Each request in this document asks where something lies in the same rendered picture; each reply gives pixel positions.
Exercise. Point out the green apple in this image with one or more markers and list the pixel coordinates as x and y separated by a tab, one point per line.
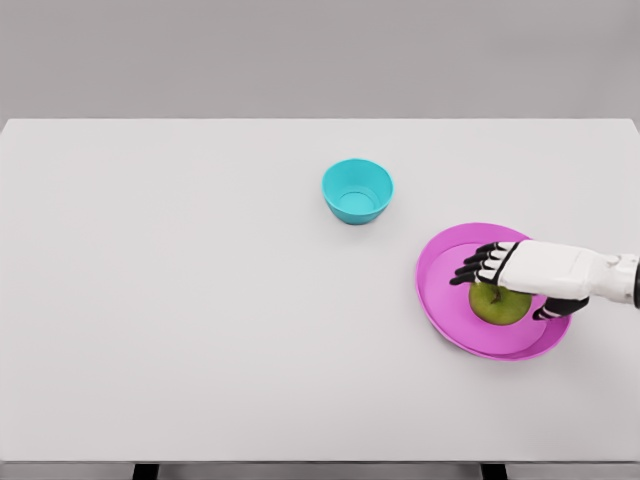
497	307

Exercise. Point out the pink plate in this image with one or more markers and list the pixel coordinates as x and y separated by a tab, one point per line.
445	295

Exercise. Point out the blue bowl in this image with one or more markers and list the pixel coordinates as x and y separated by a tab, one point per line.
357	192

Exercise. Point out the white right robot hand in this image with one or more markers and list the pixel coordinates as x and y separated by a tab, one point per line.
540	267

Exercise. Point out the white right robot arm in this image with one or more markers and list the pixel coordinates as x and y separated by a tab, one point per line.
617	277

